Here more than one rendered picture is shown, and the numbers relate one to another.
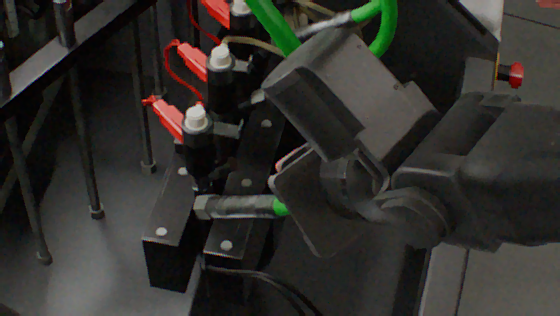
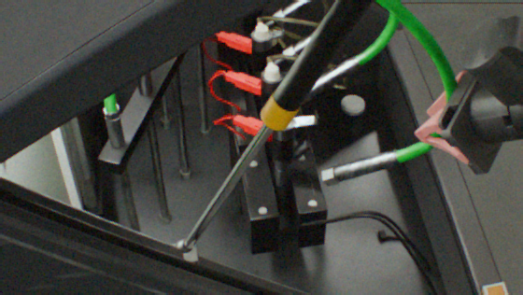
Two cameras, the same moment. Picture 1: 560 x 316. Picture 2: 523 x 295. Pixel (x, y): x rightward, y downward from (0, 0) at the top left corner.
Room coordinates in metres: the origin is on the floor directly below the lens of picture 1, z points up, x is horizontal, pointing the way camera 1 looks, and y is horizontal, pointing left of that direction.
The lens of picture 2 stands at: (0.09, 0.36, 1.86)
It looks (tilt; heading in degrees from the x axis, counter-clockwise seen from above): 49 degrees down; 337
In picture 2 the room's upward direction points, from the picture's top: straight up
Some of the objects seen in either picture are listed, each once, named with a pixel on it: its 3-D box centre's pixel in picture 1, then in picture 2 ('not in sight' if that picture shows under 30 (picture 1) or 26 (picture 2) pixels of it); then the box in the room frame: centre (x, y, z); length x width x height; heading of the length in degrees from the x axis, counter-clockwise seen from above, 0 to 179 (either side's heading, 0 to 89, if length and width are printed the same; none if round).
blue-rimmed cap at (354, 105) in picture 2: not in sight; (352, 105); (0.94, -0.14, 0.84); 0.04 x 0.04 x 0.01
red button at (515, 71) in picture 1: (508, 74); not in sight; (1.10, -0.30, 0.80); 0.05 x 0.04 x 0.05; 166
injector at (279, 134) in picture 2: (214, 201); (290, 175); (0.73, 0.06, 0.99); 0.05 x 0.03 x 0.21; 76
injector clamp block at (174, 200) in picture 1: (237, 168); (267, 152); (0.85, 0.05, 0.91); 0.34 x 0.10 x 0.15; 166
